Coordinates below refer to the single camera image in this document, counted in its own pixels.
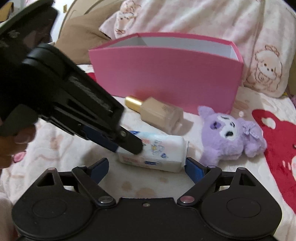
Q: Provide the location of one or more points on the purple plush toy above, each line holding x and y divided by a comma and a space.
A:
226, 138

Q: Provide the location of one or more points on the beige foundation bottle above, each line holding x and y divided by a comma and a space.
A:
165, 117

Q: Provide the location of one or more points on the pink cardboard box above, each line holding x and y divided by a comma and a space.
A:
181, 69

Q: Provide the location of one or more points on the pink cartoon blanket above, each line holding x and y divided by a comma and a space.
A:
263, 31

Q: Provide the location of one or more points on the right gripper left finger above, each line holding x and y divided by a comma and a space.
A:
88, 179

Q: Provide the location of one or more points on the person left hand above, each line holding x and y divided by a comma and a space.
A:
12, 145

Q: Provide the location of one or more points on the white baby tissue pack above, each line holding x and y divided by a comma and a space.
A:
160, 152

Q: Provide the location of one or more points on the brown pillow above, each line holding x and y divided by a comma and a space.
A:
80, 34

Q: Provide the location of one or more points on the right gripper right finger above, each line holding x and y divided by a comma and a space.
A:
205, 182

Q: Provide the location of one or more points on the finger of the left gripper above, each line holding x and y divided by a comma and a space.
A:
98, 138
128, 141

